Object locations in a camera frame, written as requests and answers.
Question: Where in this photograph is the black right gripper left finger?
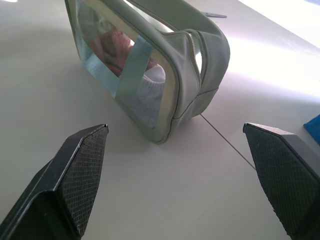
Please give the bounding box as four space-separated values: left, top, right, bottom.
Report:
0 123 110 240

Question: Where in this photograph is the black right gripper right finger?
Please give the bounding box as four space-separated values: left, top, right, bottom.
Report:
242 122 320 240

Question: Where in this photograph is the green clear toiletry bag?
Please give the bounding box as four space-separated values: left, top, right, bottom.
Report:
64 0 231 144

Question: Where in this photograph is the blue flat object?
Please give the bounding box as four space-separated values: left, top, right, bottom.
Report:
302 117 320 147

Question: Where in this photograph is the grey zipper pull tab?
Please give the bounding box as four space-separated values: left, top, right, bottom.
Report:
204 11 228 19

